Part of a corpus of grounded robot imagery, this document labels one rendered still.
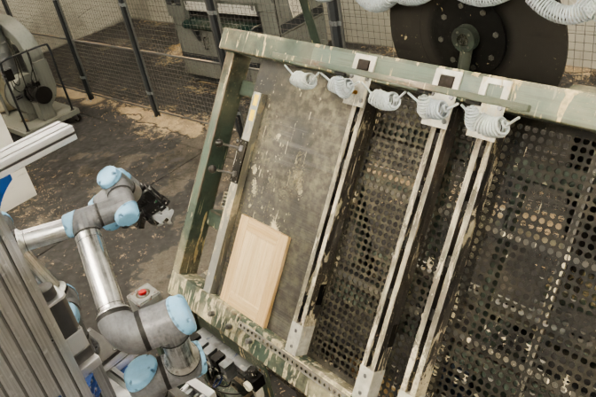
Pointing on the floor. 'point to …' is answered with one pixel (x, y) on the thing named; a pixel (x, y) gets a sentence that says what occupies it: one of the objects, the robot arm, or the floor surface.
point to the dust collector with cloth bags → (27, 82)
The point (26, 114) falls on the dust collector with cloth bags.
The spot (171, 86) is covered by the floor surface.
